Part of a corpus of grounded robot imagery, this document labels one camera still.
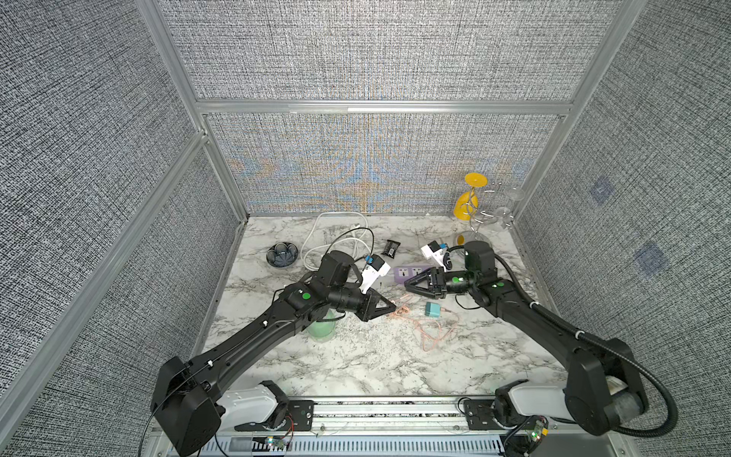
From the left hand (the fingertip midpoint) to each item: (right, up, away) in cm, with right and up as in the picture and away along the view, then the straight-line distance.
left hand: (398, 307), depth 68 cm
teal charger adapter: (+14, -6, +22) cm, 27 cm away
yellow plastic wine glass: (+25, +28, +22) cm, 44 cm away
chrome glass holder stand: (+43, +32, +54) cm, 75 cm away
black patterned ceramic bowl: (-38, +11, +36) cm, 54 cm away
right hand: (+3, +5, +4) cm, 7 cm away
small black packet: (+2, +13, +38) cm, 41 cm away
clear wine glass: (+44, +25, +39) cm, 64 cm away
